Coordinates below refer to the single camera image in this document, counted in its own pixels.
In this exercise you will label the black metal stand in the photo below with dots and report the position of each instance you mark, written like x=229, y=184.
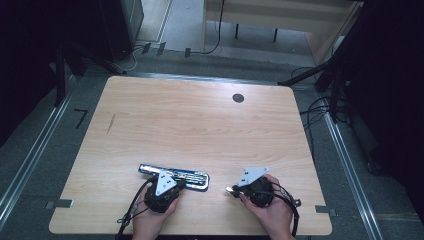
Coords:
x=60, y=76
x=333, y=71

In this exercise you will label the grey table bracket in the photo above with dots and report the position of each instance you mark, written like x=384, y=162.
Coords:
x=61, y=203
x=325, y=209

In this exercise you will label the person's right hand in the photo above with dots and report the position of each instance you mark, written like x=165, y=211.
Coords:
x=271, y=215

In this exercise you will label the round black table grommet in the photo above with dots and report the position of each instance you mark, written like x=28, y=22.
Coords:
x=238, y=98

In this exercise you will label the black cabinet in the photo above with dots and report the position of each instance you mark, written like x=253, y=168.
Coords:
x=118, y=26

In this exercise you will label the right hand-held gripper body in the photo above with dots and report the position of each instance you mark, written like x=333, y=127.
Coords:
x=258, y=195

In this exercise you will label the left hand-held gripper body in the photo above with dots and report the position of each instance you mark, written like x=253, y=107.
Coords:
x=163, y=196

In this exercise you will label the person's left hand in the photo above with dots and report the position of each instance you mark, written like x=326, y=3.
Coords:
x=151, y=220

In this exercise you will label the metal floor rail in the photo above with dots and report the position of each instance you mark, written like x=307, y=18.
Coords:
x=353, y=176
x=36, y=150

